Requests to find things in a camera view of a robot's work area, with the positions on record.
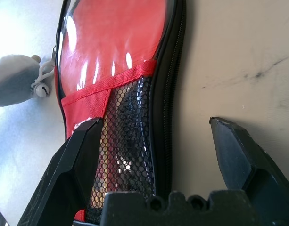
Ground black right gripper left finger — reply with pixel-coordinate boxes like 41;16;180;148
17;117;104;226

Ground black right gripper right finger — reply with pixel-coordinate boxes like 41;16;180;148
209;116;289;226

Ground red black zip paddle case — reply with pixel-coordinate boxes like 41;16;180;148
53;0;187;226

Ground grey white plush charm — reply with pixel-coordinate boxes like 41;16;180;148
0;54;41;108

